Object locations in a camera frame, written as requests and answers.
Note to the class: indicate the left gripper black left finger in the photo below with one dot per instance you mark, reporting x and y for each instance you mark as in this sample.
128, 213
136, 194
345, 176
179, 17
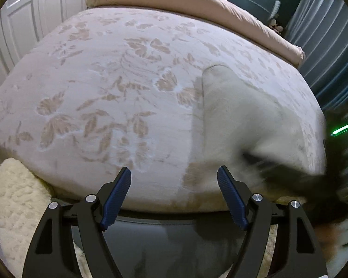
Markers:
51, 252

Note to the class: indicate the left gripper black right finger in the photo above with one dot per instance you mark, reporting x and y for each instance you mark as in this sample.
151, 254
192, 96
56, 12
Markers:
297, 252

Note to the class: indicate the light grey knit garment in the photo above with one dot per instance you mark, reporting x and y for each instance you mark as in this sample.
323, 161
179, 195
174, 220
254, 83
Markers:
257, 138

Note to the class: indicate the person's right hand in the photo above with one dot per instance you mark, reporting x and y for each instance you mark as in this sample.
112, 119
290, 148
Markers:
328, 236

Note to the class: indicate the cream fluffy rug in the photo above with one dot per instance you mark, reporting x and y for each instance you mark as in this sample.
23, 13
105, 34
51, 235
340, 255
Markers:
23, 200

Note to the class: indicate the floral pink bed cover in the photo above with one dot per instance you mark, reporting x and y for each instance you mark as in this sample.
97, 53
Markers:
122, 87

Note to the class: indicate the teal curtain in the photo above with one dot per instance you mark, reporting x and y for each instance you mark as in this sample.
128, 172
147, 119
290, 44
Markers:
320, 28

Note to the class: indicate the white panelled wardrobe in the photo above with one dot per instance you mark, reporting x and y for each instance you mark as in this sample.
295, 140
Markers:
25, 22

